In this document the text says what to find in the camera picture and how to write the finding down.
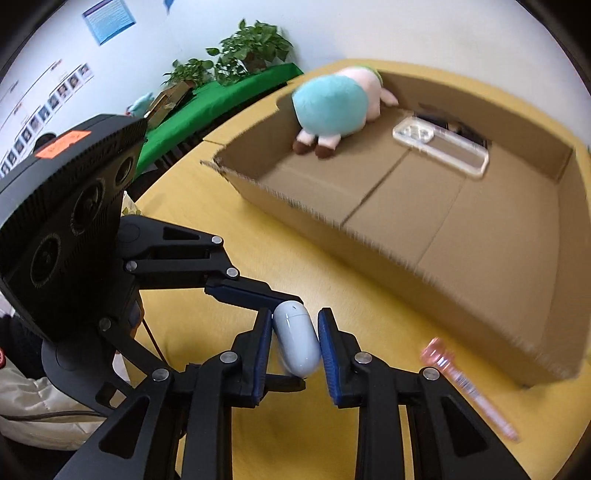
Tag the light blue plush toy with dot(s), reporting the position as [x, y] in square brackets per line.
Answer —
[138, 106]

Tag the pink pen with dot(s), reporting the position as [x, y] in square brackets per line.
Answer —
[485, 408]

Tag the large potted green plant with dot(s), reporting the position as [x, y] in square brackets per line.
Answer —
[251, 48]

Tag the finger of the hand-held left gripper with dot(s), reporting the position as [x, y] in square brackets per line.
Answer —
[131, 350]
[249, 295]

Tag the black sunglasses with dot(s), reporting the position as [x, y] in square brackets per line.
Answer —
[471, 136]

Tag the blue wave wall banner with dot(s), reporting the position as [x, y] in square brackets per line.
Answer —
[169, 3]

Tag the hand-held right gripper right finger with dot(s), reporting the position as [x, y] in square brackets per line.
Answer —
[330, 355]

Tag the shallow cardboard box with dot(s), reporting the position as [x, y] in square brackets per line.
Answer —
[438, 221]

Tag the white earbuds case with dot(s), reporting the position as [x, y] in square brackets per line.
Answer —
[295, 337]

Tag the wall photo chart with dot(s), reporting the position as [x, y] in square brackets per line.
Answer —
[51, 104]

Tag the person's beige jacket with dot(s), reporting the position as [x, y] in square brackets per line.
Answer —
[41, 410]

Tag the small brown cardboard box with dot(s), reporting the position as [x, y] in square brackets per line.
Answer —
[166, 99]

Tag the pink pig plush toy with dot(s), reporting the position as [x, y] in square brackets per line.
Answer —
[332, 106]

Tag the small potted green plant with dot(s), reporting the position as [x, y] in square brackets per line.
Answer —
[189, 74]

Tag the blue framed wall poster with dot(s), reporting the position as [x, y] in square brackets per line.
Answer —
[108, 21]

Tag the green table cloth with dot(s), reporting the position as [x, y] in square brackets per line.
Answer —
[221, 106]

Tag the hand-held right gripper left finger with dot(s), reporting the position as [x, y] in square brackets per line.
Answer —
[263, 350]

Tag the white clear phone case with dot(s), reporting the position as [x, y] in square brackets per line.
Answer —
[415, 134]

